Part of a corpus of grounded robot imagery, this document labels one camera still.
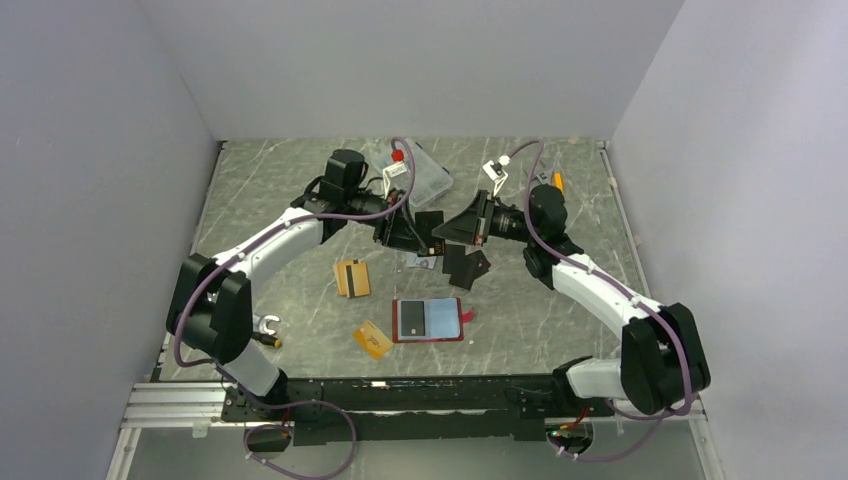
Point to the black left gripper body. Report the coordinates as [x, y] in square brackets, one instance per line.
[386, 227]

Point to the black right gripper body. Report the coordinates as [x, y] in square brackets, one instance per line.
[504, 222]

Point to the gold credit card stack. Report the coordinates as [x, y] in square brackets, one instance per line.
[352, 279]

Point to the single black VIP card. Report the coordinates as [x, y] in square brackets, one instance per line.
[411, 319]

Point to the red leather card holder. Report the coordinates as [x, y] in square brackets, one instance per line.
[445, 321]

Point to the single gold credit card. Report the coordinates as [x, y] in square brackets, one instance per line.
[375, 343]

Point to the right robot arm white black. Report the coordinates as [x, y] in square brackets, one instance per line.
[661, 365]

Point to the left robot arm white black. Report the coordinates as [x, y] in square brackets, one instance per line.
[211, 316]

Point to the red adjustable wrench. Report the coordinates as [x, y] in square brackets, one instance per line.
[542, 173]

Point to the clear plastic screw box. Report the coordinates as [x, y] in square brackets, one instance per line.
[431, 180]

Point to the black yellow screwdriver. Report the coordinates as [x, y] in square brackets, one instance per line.
[267, 339]

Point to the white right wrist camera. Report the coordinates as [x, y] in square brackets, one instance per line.
[495, 169]

